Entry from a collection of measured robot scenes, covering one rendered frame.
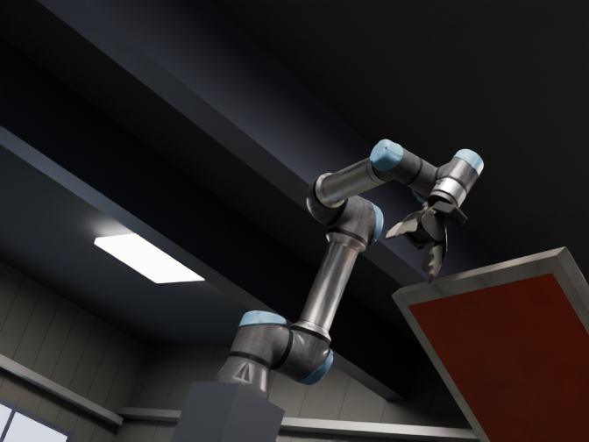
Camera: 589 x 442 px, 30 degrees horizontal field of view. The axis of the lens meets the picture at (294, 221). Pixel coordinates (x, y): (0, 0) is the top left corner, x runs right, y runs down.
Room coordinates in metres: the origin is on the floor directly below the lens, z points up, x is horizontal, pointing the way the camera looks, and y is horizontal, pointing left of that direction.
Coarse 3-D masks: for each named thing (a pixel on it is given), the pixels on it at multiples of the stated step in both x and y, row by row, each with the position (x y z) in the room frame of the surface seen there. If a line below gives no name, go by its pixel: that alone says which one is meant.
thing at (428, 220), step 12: (432, 192) 2.30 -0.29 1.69; (432, 204) 2.32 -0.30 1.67; (456, 204) 2.30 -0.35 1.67; (432, 216) 2.27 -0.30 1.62; (420, 228) 2.28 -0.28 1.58; (432, 228) 2.28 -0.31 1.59; (444, 228) 2.29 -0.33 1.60; (408, 240) 2.34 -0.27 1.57; (420, 240) 2.33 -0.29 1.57; (432, 240) 2.29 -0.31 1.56
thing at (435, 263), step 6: (432, 246) 2.31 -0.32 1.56; (438, 246) 2.29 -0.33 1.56; (432, 252) 2.29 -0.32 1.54; (438, 252) 2.30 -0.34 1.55; (432, 258) 2.30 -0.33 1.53; (438, 258) 2.30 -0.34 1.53; (426, 264) 2.33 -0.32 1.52; (432, 264) 2.30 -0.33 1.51; (438, 264) 2.30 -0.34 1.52; (426, 270) 2.34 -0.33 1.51; (432, 270) 2.30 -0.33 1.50; (438, 270) 2.31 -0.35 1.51; (432, 276) 2.30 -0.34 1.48
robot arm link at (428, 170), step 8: (424, 160) 2.37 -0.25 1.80; (424, 168) 2.36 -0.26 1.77; (432, 168) 2.37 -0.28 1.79; (424, 176) 2.37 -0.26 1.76; (432, 176) 2.37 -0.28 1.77; (416, 184) 2.38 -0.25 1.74; (424, 184) 2.38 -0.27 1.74; (432, 184) 2.38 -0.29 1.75; (416, 192) 2.44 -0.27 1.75; (424, 192) 2.41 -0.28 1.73; (424, 200) 2.44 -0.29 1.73
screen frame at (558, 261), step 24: (504, 264) 2.24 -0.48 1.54; (528, 264) 2.16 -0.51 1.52; (552, 264) 2.11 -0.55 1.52; (576, 264) 2.10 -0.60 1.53; (408, 288) 2.56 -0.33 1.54; (432, 288) 2.46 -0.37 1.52; (456, 288) 2.39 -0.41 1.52; (480, 288) 2.33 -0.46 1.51; (576, 288) 2.11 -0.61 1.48; (408, 312) 2.60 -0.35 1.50; (576, 312) 2.16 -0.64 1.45; (432, 360) 2.67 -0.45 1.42; (480, 432) 2.74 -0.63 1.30
